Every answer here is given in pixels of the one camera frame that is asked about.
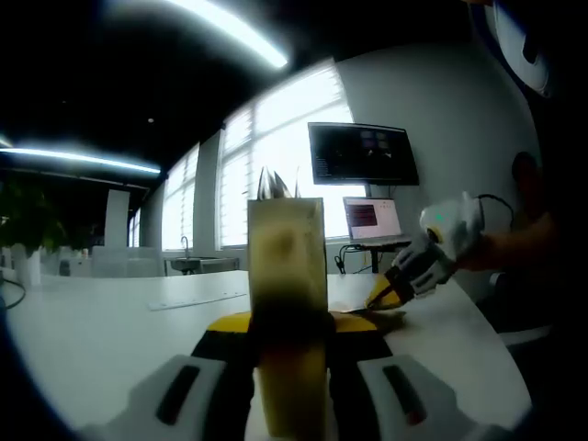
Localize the straight ceiling light strip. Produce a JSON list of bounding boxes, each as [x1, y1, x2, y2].
[[0, 146, 162, 175]]

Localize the long curved ceiling light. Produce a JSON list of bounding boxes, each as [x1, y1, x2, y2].
[[114, 0, 290, 70]]

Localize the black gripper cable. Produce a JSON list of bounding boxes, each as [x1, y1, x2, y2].
[[477, 192, 515, 231]]

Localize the metal sink with faucet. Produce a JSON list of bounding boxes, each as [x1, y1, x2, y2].
[[164, 236, 240, 276]]

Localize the white chest device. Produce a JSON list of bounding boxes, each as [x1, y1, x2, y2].
[[477, 0, 552, 97]]

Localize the person's right hand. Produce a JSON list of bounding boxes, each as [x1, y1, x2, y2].
[[458, 232, 506, 272]]

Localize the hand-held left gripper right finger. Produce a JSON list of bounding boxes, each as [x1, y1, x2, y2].
[[328, 314, 504, 441]]

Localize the white plant pot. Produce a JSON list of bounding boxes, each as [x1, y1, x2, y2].
[[16, 250, 42, 286]]

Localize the single gold mask packet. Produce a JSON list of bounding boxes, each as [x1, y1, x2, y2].
[[329, 293, 391, 315]]

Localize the gold paper bag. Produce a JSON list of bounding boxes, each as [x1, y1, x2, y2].
[[247, 196, 332, 437]]

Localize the white low cabinet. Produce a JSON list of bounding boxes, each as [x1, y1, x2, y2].
[[91, 245, 164, 277]]

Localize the green potted plant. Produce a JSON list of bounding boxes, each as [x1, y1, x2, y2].
[[0, 183, 65, 258]]

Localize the white window blinds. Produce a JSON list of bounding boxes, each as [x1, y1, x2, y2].
[[163, 62, 368, 252]]

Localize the bunch of mask packets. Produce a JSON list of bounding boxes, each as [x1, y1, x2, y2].
[[256, 165, 302, 201]]

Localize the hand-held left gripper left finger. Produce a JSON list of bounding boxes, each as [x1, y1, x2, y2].
[[75, 312, 256, 441]]

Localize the black wall monitor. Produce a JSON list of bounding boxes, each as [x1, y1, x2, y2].
[[307, 121, 420, 187]]

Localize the white table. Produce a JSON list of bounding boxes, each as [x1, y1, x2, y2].
[[6, 268, 534, 435]]

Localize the open laptop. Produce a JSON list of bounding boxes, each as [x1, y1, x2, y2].
[[342, 196, 413, 244]]

